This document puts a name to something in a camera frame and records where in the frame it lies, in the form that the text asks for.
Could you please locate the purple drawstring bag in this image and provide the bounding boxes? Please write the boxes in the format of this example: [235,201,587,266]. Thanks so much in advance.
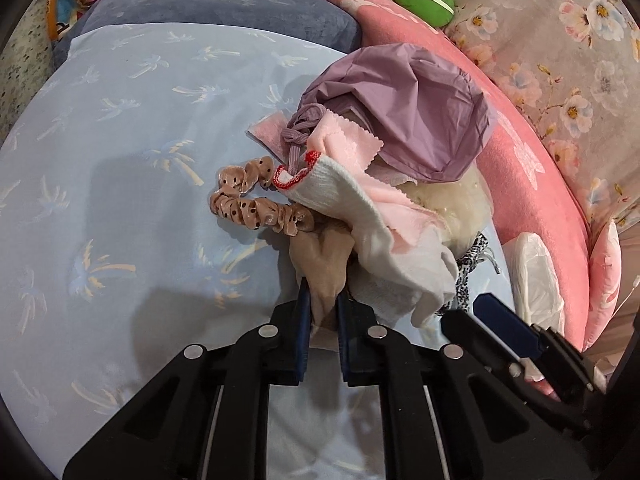
[281,44,497,183]

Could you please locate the white plastic trash bag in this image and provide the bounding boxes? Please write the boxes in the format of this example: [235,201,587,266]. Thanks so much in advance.
[502,232,565,335]

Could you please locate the black white patterned fabric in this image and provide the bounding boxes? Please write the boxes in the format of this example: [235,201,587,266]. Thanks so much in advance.
[448,232,501,312]

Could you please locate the brown polka dot scrunchie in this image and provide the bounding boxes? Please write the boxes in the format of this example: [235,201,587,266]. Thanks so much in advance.
[208,156,314,237]

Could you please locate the beige nylon stocking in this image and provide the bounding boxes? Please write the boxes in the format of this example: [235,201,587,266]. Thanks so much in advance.
[288,219,355,330]

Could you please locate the pink blanket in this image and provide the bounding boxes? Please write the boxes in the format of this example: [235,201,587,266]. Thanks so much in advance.
[328,0,589,350]

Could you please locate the pink printed small pillow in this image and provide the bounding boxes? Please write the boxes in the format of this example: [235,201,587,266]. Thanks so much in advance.
[584,220,622,350]

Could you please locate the pink zigzag-edged cloth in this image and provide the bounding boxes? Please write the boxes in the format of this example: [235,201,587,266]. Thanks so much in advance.
[250,112,447,256]

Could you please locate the light blue palm-print pillow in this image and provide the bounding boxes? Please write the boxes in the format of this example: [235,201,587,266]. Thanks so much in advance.
[0,23,516,480]

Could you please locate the floral grey bedsheet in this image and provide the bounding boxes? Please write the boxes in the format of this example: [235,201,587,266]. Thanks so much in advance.
[418,0,640,233]

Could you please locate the white sock red trim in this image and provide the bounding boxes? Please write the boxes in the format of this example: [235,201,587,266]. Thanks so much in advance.
[272,151,458,328]

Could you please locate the blue-grey plush pillow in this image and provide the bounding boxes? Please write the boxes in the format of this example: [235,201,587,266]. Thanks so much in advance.
[53,0,362,68]

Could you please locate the cream tulle veil with pearls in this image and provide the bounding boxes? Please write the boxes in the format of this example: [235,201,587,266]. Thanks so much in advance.
[397,164,494,257]

